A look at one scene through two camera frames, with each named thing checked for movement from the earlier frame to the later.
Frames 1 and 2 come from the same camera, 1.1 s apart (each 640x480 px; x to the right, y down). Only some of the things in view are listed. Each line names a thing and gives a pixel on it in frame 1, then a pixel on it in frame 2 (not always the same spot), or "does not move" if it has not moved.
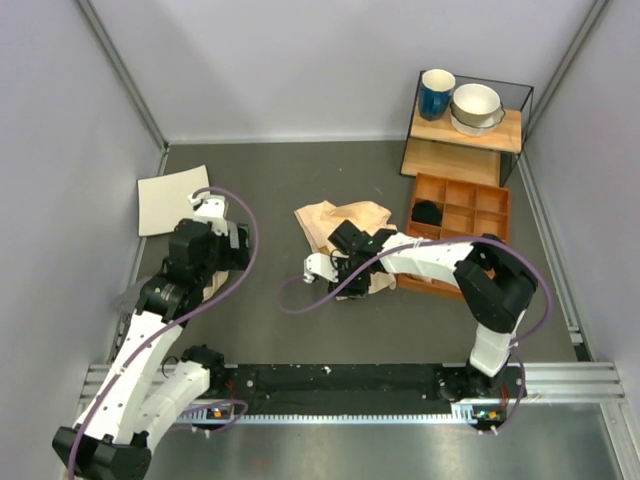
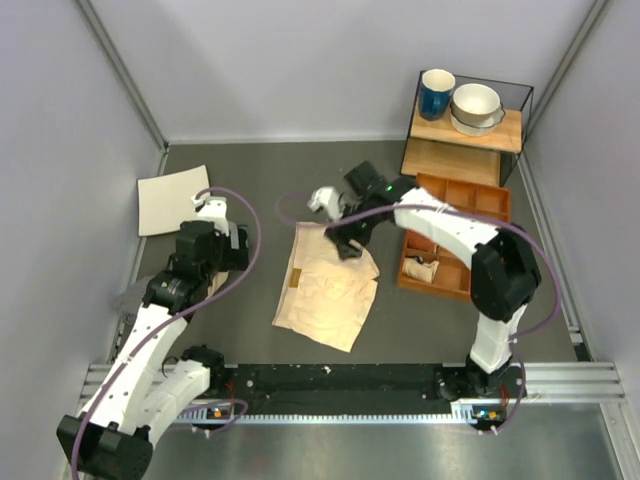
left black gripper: (236, 258) does not move
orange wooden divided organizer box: (446, 209) does not move
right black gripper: (355, 291) to (340, 232)
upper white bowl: (475, 104) does not move
